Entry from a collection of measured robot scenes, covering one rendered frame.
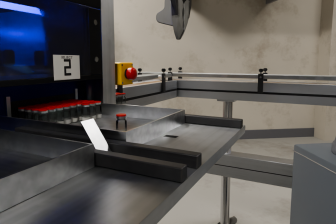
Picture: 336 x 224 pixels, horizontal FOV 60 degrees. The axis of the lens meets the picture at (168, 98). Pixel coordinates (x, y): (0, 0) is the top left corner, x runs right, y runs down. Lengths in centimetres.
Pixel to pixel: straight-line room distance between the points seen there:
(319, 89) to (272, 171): 45
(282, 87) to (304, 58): 289
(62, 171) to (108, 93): 51
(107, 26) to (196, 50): 289
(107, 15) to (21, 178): 61
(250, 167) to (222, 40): 249
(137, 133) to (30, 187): 22
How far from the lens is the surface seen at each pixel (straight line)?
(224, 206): 170
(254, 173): 157
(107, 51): 88
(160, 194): 36
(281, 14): 417
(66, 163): 41
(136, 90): 121
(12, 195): 37
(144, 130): 56
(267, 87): 144
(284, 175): 155
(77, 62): 78
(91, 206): 34
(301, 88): 143
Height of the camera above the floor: 104
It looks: 7 degrees down
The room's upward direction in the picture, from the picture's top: straight up
